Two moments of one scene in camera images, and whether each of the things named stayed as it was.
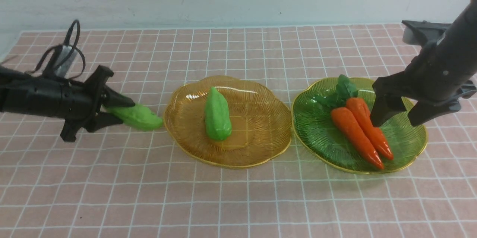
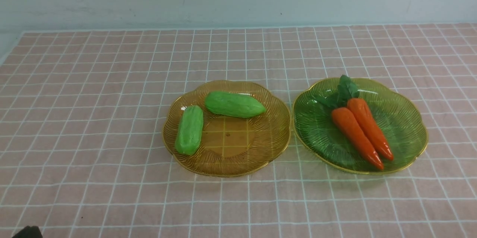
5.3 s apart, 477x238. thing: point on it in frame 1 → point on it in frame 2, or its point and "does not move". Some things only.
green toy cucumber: x=136 y=117 → x=189 y=130
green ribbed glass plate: x=319 y=138 does not move
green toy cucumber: x=217 y=121 → x=233 y=104
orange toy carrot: x=349 y=124 does not move
